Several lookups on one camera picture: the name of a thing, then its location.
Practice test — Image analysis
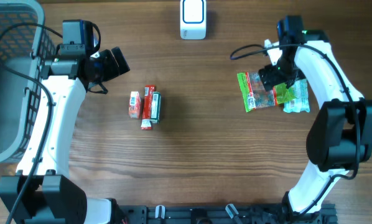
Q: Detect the black right camera cable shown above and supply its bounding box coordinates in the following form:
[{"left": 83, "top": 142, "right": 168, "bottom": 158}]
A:
[{"left": 229, "top": 43, "right": 361, "bottom": 218}]

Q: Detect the grey plastic shopping basket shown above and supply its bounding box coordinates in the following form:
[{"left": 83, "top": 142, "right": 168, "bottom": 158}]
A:
[{"left": 0, "top": 1, "right": 56, "bottom": 163}]

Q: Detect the green snack bag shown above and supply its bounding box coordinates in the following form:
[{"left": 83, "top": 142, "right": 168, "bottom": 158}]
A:
[{"left": 237, "top": 72, "right": 296, "bottom": 113}]

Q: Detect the white barcode scanner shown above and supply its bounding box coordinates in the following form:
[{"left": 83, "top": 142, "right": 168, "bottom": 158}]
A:
[{"left": 180, "top": 0, "right": 207, "bottom": 40}]

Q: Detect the mint wet wipes pack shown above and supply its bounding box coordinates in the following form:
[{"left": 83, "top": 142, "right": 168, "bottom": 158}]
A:
[{"left": 283, "top": 79, "right": 310, "bottom": 113}]

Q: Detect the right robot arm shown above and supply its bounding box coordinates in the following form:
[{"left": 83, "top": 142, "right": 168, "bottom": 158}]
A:
[{"left": 260, "top": 29, "right": 372, "bottom": 221}]

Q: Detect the red stick sachet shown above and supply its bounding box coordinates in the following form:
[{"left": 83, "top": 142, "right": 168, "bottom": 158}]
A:
[{"left": 141, "top": 85, "right": 156, "bottom": 130}]

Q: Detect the green white small box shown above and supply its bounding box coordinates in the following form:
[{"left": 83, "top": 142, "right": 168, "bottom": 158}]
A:
[{"left": 151, "top": 91, "right": 161, "bottom": 124}]

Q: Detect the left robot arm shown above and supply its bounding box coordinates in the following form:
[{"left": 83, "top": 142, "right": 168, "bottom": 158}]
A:
[{"left": 0, "top": 47, "right": 130, "bottom": 223}]

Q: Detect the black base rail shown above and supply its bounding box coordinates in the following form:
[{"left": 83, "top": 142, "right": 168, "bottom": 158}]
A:
[{"left": 111, "top": 203, "right": 338, "bottom": 224}]

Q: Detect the red Kleenex tissue pack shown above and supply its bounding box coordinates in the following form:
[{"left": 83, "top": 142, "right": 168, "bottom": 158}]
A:
[{"left": 128, "top": 91, "right": 141, "bottom": 118}]

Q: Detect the black left camera cable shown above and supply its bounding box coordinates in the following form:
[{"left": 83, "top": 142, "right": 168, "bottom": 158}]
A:
[{"left": 0, "top": 22, "right": 64, "bottom": 224}]

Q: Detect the black camera cable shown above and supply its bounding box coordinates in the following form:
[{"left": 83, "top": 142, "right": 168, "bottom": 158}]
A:
[
  {"left": 0, "top": 22, "right": 64, "bottom": 224},
  {"left": 229, "top": 43, "right": 361, "bottom": 218}
]

